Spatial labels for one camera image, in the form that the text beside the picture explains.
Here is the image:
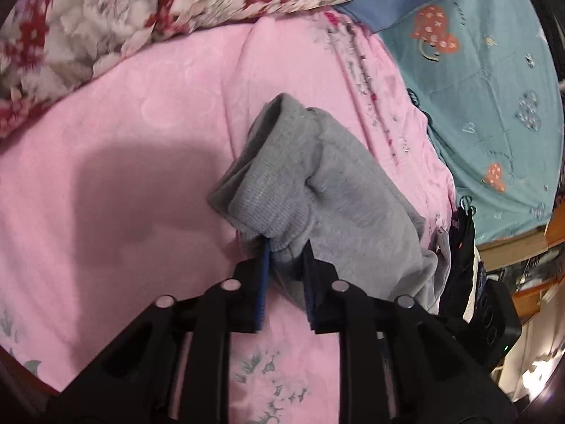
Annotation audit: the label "red floral quilt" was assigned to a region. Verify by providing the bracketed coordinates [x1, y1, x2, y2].
[0, 0, 379, 139]

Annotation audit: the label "wooden bed frame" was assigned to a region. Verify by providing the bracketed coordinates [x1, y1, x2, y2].
[477, 212, 565, 319]

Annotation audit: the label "pink bed sheet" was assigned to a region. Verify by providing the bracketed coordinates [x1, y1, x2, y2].
[0, 9, 460, 424]

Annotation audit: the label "grey pants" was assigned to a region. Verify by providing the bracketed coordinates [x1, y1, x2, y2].
[207, 93, 452, 317]

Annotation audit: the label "teal heart print blanket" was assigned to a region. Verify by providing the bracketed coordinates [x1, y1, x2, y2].
[379, 0, 562, 246]

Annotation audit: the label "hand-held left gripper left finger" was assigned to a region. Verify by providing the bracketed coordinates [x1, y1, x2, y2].
[44, 237, 271, 424]

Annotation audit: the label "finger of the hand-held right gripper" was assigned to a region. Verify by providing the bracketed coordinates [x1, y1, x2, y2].
[439, 195, 477, 324]

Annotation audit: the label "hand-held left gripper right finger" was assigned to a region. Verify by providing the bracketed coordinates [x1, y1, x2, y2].
[303, 241, 518, 424]

